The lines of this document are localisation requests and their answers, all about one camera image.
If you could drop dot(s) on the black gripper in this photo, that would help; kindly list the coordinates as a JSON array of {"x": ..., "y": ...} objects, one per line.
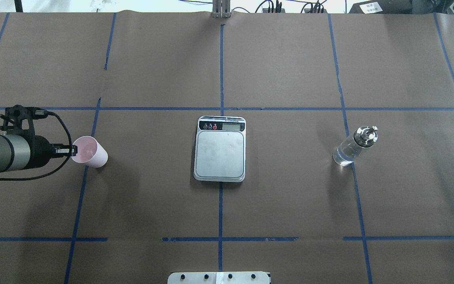
[{"x": 40, "y": 150}]

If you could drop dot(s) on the pink plastic cup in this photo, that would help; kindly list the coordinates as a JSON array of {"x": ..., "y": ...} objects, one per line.
[{"x": 90, "y": 152}]

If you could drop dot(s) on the clear glass sauce bottle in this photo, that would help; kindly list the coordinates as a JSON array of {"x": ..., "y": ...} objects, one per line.
[{"x": 351, "y": 148}]

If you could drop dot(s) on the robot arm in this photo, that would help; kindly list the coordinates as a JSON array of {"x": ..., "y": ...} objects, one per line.
[{"x": 18, "y": 153}]

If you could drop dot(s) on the digital kitchen scale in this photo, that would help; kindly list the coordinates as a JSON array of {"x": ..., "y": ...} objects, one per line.
[{"x": 220, "y": 149}]

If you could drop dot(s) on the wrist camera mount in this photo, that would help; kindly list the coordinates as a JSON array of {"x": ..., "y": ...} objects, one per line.
[{"x": 18, "y": 120}]

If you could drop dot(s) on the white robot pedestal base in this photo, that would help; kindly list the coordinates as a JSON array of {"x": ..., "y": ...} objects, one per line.
[{"x": 220, "y": 277}]

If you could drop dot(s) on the aluminium frame post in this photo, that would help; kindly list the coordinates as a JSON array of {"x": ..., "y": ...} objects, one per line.
[{"x": 221, "y": 9}]

